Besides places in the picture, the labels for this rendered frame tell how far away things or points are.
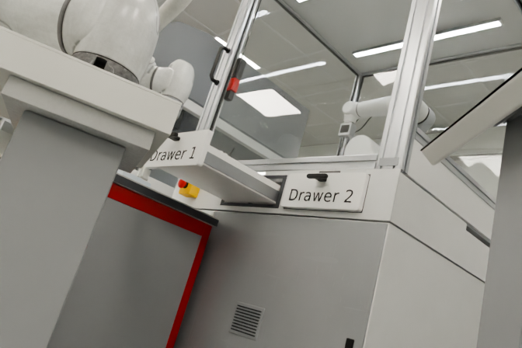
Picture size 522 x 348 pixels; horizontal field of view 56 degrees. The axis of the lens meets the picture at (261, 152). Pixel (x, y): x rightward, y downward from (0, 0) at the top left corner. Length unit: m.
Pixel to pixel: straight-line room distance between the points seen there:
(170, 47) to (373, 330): 1.71
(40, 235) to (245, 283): 0.75
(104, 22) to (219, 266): 0.89
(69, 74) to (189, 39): 1.64
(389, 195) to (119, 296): 0.83
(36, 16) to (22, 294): 0.58
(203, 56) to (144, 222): 1.26
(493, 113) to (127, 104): 0.68
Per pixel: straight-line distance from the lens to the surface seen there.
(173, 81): 1.75
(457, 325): 1.68
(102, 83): 0.99
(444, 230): 1.56
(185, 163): 1.41
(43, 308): 0.99
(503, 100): 0.97
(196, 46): 2.61
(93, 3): 1.17
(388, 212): 1.32
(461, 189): 1.66
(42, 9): 1.21
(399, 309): 1.38
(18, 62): 1.00
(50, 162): 1.01
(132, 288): 1.58
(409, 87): 1.47
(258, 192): 1.53
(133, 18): 1.14
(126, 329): 1.60
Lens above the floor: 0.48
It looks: 18 degrees up
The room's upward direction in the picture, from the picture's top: 17 degrees clockwise
